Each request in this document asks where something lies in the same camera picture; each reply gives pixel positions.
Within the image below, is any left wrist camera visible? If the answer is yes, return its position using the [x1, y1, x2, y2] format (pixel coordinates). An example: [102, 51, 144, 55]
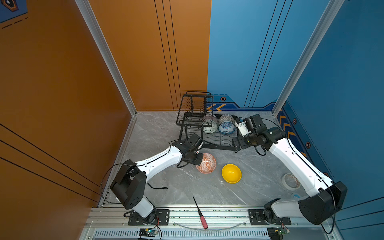
[186, 134, 204, 152]

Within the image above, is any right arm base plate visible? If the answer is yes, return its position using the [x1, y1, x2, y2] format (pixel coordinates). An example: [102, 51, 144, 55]
[248, 209, 292, 226]

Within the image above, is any blue floral bowl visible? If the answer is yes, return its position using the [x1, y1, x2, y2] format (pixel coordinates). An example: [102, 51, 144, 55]
[218, 114, 236, 135]

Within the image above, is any orange patterned bowl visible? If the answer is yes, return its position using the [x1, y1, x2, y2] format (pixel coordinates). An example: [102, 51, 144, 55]
[196, 153, 217, 174]

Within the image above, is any small blue tape roll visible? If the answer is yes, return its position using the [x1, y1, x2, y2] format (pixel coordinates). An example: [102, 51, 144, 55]
[292, 193, 301, 199]

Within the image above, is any red handled screwdriver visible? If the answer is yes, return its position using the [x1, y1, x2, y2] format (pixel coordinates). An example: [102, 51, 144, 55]
[193, 197, 209, 230]

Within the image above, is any black wire dish rack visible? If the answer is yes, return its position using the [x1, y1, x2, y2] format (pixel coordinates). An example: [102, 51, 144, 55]
[176, 91, 238, 152]

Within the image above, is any aluminium front rail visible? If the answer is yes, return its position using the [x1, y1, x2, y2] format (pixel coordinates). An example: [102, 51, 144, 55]
[80, 205, 343, 240]

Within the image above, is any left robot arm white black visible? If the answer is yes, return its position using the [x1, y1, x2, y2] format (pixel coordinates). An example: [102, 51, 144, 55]
[110, 138, 204, 224]

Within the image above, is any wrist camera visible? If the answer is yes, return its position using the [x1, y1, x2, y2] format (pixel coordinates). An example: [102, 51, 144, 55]
[235, 114, 268, 137]
[186, 134, 204, 152]

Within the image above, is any white tape roll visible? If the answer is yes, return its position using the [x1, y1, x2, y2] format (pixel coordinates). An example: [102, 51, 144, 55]
[281, 173, 301, 191]

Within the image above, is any left green circuit board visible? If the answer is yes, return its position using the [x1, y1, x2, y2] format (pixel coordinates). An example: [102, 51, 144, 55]
[138, 228, 160, 240]

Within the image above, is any right circuit board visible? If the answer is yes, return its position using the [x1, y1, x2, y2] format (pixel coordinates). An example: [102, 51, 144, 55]
[267, 228, 291, 240]

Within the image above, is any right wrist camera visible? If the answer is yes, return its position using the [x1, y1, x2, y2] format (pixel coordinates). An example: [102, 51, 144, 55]
[235, 114, 268, 137]

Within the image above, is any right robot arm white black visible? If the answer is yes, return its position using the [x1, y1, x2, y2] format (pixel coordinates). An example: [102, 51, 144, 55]
[232, 127, 348, 225]

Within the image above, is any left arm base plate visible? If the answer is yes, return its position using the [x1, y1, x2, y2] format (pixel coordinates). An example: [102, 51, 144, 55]
[128, 209, 170, 226]

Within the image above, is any pink striped bowl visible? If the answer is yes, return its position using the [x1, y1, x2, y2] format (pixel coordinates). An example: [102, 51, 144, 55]
[207, 114, 218, 124]

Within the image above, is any yellow bowl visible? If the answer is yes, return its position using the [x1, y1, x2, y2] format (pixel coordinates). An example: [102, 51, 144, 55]
[222, 164, 242, 184]

